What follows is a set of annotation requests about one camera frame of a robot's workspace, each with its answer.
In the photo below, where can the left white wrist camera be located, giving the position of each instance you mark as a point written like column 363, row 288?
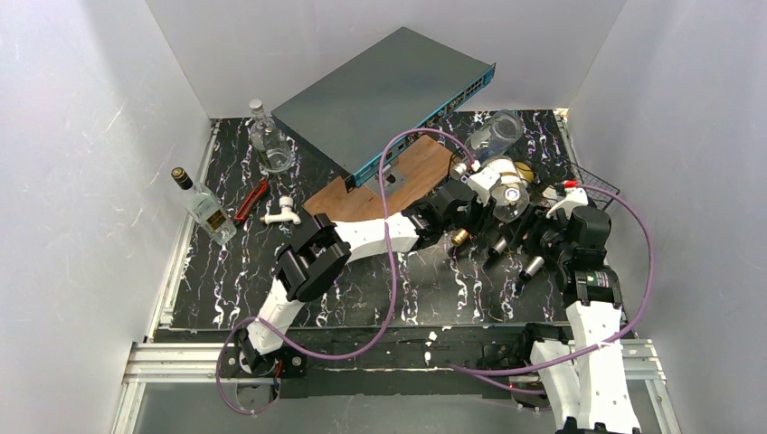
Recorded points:
column 483, row 182

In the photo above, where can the aluminium frame rail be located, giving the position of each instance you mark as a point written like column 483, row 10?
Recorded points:
column 193, row 312

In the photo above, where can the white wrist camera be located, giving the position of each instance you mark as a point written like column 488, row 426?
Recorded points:
column 570, row 195
column 483, row 182

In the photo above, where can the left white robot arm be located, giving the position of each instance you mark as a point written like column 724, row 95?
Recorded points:
column 309, row 264

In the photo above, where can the gold capped wine bottle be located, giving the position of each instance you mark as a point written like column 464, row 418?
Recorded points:
column 460, row 237

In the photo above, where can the red utility knife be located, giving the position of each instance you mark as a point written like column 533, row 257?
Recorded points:
column 257, row 192

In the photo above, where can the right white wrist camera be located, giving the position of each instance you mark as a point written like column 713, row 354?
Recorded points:
column 570, row 195

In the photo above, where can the clear gold label liquor bottle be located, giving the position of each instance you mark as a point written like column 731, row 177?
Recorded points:
column 204, row 207

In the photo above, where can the black wire wine rack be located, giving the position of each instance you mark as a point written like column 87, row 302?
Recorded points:
column 599, row 199

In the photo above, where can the clear silver capped bottle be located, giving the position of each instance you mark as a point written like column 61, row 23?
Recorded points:
column 487, row 144

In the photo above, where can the wooden board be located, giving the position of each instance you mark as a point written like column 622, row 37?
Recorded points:
column 414, row 173

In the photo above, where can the metal switch stand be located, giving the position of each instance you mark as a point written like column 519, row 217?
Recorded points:
column 391, row 182

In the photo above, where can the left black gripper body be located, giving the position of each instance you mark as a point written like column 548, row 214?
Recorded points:
column 479, row 208

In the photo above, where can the clear round glass bottle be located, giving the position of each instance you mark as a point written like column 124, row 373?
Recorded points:
column 273, row 151

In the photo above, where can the dark bottle brown label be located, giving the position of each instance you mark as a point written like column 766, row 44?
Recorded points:
column 531, row 268

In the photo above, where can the teal network switch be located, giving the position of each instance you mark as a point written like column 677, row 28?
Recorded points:
column 367, row 111

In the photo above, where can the clear bottle black gold label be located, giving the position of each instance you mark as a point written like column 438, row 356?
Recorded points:
column 511, row 193

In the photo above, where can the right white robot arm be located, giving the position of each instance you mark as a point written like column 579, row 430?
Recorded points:
column 584, row 380

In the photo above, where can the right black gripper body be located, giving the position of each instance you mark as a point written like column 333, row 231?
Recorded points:
column 535, row 240

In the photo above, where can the white plastic faucet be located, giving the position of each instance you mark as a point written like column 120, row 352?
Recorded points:
column 287, row 213

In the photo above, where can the silver capped dark wine bottle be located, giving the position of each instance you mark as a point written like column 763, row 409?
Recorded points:
column 498, row 248

